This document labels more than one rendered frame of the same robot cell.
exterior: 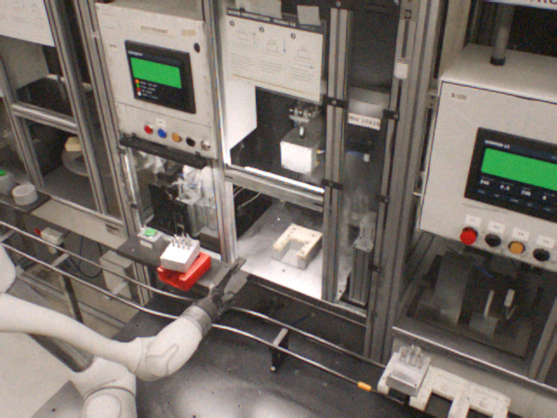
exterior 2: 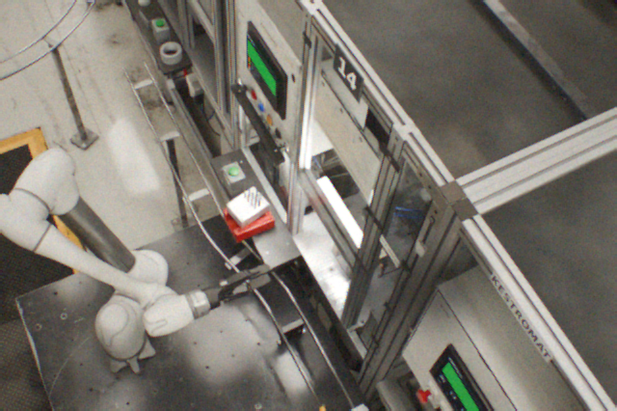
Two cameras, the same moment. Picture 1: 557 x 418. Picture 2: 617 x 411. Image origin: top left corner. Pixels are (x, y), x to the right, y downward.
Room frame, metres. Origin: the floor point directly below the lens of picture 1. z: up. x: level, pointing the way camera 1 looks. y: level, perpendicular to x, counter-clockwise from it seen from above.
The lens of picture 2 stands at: (0.53, -0.40, 3.17)
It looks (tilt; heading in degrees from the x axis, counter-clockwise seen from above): 58 degrees down; 26
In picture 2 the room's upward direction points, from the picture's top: 7 degrees clockwise
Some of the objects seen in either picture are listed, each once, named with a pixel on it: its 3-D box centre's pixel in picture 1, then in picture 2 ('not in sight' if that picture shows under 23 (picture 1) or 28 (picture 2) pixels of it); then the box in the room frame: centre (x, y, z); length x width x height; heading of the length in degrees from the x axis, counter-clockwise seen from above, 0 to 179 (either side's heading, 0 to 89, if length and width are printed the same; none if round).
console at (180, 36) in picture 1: (178, 70); (298, 59); (1.82, 0.32, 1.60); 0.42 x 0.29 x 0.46; 59
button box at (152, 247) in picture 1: (153, 244); (236, 179); (1.67, 0.47, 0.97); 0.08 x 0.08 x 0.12; 59
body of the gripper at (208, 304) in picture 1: (210, 306); (218, 294); (1.19, 0.20, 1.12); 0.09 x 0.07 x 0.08; 149
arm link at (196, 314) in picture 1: (195, 322); (198, 303); (1.13, 0.24, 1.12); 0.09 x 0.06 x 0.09; 59
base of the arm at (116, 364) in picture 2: not in sight; (126, 345); (0.96, 0.49, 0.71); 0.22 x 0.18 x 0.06; 59
